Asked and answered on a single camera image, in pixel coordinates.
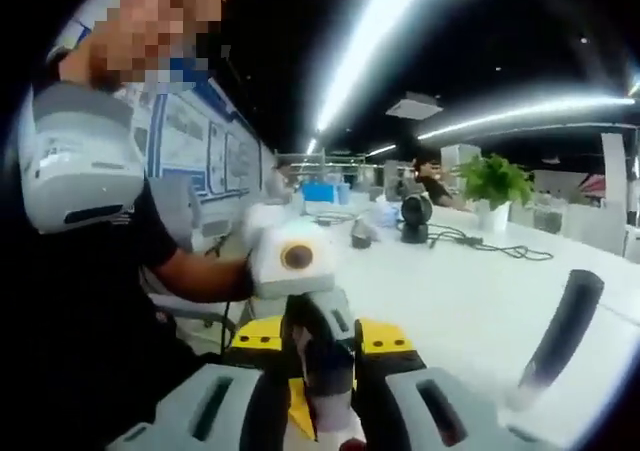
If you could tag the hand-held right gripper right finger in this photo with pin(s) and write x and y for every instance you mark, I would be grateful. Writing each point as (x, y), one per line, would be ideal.
(415, 401)

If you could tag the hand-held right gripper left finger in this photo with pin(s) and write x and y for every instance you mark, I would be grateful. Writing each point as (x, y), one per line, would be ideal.
(200, 406)

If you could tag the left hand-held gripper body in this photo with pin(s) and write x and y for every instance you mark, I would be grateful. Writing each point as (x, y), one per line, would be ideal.
(270, 278)

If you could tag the short bottle's black cap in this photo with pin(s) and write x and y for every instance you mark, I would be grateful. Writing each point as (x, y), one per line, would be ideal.
(330, 368)

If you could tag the tall cosmetic bottle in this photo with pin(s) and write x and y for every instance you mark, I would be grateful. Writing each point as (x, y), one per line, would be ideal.
(565, 331)

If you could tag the person's left hand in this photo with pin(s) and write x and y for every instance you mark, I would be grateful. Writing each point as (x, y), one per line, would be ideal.
(251, 278)

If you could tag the person's right hand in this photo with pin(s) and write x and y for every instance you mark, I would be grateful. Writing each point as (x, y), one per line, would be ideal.
(354, 446)

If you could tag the dark object in plastic wrap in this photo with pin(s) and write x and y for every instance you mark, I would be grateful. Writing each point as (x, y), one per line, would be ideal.
(362, 238)

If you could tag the blue storage box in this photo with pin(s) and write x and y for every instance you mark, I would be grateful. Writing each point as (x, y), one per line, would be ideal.
(319, 192)

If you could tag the clear plastic bag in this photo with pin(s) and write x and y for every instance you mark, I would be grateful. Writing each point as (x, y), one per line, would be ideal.
(386, 216)

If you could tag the blue container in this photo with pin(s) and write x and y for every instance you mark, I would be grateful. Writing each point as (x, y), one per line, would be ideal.
(343, 193)

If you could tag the metal shelf rack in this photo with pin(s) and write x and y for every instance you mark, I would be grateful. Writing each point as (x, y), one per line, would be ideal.
(330, 160)

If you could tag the person in black shirt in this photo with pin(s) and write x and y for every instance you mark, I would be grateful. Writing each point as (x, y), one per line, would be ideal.
(75, 346)

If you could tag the green potted plant white pot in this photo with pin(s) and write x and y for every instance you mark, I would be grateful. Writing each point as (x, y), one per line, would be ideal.
(495, 181)

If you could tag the ceiling air conditioner unit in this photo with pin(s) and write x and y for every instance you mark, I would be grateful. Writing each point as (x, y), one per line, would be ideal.
(415, 106)

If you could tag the white chest device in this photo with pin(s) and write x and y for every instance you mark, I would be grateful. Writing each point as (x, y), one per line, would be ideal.
(80, 161)

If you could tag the group of white office chairs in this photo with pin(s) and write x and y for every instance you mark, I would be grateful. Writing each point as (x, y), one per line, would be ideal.
(580, 226)

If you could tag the long ceiling light strip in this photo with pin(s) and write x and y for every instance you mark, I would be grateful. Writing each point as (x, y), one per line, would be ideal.
(370, 46)
(525, 113)

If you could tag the blue and white wall poster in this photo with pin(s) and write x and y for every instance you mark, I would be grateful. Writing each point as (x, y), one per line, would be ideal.
(185, 131)

